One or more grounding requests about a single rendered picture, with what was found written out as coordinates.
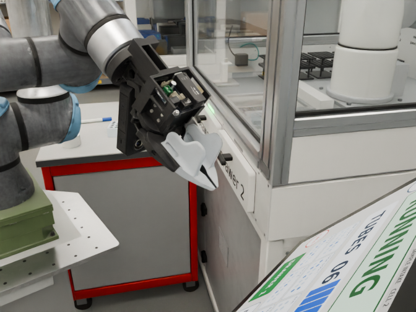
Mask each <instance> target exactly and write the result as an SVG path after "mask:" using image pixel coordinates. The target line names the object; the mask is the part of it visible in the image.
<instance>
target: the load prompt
mask: <svg viewBox="0 0 416 312"><path fill-rule="evenodd" d="M415 239H416V191H415V192H414V193H412V194H409V195H408V196H407V197H406V199H405V200H404V202H403V203H402V204H401V206H400V207H399V208H398V210H397V212H396V213H395V214H394V216H393V217H392V219H391V220H390V222H389V223H388V224H387V226H386V228H385V229H384V230H383V232H382V233H381V234H380V236H379V238H378V239H377V240H376V242H375V243H374V245H373V246H372V247H371V249H370V250H369V252H368V253H367V255H366V256H365V258H364V259H363V261H362V262H361V263H360V265H359V266H358V268H357V269H356V271H355V272H354V273H353V275H352V276H351V278H350V279H349V281H348V282H347V284H346V285H345V287H344V288H343V289H342V291H341V292H340V294H339V295H338V297H337V298H336V299H335V301H334V302H333V304H332V305H331V307H330V308H329V309H328V311H327V312H375V311H376V309H377V307H378V306H379V304H380V302H381V300H382V299H383V297H384V295H385V293H386V291H387V289H388V288H389V286H390V284H391V282H392V280H393V278H394V277H395V275H396V273H397V271H398V270H399V268H400V266H401V264H402V262H403V260H404V259H405V257H406V255H407V253H408V252H409V249H410V248H411V246H412V244H413V242H414V241H415Z"/></svg>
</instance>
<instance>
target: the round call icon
mask: <svg viewBox="0 0 416 312"><path fill-rule="evenodd" d="M333 227H334V226H333ZM333 227H331V228H329V229H327V230H325V231H323V232H322V233H320V234H318V235H316V236H314V237H313V238H312V239H311V240H310V241H309V242H308V243H307V244H306V245H305V247H304V248H303V249H302V250H304V249H306V248H308V247H310V246H312V245H313V244H315V243H317V242H319V241H321V240H322V239H323V238H324V237H325V236H326V235H327V234H328V233H329V231H330V230H331V229H332V228H333ZM302 250H301V251H302Z"/></svg>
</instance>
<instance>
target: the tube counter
mask: <svg viewBox="0 0 416 312"><path fill-rule="evenodd" d="M360 255H361V253H360V254H357V255H355V256H352V257H351V258H348V259H346V260H344V261H342V262H339V263H337V264H335V265H333V266H331V267H328V268H327V269H326V270H325V271H324V273H323V274H322V275H321V277H320V278H319V279H318V280H317V282H316V283H315V284H314V285H313V286H312V288H311V289H310V290H309V292H308V293H307V294H306V295H305V297H304V298H303V299H302V301H301V302H300V303H299V304H298V306H297V307H296V308H295V309H294V310H293V312H320V311H321V309H322V308H323V306H324V305H325V304H326V302H327V301H328V299H329V298H330V297H331V295H332V294H333V293H334V291H335V289H336V288H337V287H338V285H339V284H340V283H341V281H342V280H343V278H344V277H345V276H346V274H347V273H348V271H349V270H350V268H351V267H352V266H353V265H354V263H355V261H356V260H357V259H358V257H359V256H360Z"/></svg>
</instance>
